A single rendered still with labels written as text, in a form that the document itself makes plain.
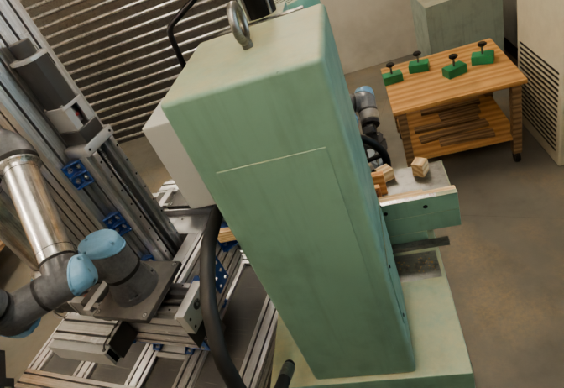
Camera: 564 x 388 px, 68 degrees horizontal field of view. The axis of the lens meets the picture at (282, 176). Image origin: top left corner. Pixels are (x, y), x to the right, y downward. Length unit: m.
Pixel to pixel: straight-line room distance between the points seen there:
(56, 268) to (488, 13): 2.90
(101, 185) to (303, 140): 1.01
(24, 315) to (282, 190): 0.62
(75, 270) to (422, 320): 0.77
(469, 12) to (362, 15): 1.13
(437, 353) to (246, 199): 0.59
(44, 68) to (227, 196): 0.86
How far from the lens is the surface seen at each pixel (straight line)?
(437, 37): 3.17
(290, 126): 0.54
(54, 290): 0.99
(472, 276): 2.14
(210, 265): 0.65
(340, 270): 0.72
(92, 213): 1.52
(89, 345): 1.59
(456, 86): 2.43
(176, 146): 0.63
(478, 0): 3.18
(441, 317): 1.07
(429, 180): 1.24
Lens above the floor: 1.70
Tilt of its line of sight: 34 degrees down
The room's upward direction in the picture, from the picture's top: 23 degrees counter-clockwise
